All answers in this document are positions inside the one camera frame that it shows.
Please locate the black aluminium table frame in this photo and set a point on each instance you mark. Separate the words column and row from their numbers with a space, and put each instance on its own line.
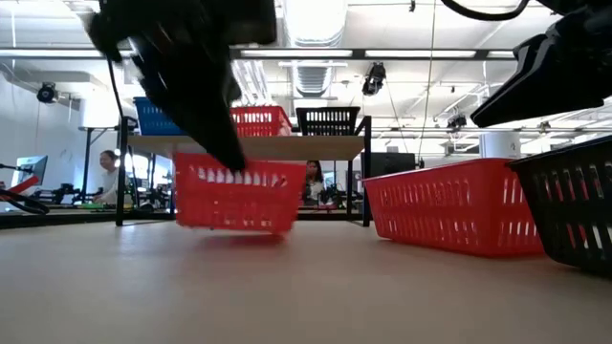
column 72, row 219

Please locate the ceiling light bar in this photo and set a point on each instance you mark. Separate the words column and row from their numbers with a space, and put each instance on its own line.
column 296, row 53

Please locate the small black ceiling fixture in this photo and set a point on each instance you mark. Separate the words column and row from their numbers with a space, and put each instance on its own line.
column 456, row 122

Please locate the black ceiling camera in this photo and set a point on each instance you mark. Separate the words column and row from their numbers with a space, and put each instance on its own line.
column 47, row 93

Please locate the red bar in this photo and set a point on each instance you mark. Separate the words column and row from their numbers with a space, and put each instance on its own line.
column 24, row 185

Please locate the computer monitor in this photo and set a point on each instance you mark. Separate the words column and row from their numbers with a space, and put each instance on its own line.
column 33, row 167

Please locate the black ceiling spotlight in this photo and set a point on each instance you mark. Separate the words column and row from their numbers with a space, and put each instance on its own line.
column 373, row 79

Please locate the white pillar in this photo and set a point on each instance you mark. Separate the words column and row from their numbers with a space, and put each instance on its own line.
column 499, row 145

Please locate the black plastic basket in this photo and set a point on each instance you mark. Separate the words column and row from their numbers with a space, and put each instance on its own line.
column 327, row 119
column 564, row 215

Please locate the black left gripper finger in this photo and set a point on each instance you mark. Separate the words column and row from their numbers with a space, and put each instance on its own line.
column 191, row 95

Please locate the black screen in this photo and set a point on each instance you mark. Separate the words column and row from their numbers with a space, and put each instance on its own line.
column 392, row 165

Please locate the red plastic basket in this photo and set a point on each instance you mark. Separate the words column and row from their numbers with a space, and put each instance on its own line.
column 260, row 124
column 229, row 205
column 454, row 215

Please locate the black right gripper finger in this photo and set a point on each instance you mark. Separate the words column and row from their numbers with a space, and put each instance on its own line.
column 550, row 81

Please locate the wooden shelf with black legs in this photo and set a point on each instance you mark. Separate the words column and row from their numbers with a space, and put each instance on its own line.
column 311, row 147

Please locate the blue plastic basket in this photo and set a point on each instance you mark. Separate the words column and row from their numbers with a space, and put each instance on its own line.
column 153, row 119

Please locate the person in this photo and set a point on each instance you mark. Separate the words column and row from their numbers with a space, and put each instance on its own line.
column 314, row 186
column 109, row 181

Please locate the silver ventilation duct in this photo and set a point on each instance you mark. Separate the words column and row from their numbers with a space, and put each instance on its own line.
column 313, row 28

